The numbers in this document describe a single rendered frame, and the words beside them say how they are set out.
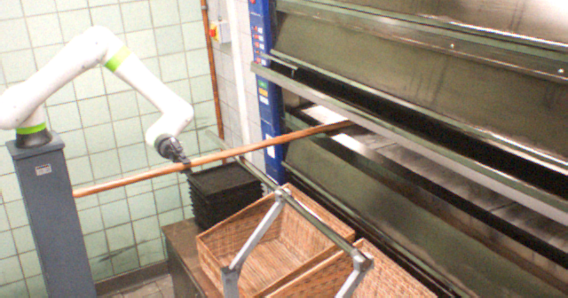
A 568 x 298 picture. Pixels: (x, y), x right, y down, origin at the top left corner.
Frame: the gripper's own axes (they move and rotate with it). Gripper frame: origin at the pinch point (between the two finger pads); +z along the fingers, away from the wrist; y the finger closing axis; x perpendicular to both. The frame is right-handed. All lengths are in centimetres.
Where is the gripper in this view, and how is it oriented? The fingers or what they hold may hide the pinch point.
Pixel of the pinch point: (185, 164)
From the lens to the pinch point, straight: 229.6
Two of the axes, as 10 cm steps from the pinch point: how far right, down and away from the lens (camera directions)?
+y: 0.9, 9.3, 3.6
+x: -8.9, 2.3, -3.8
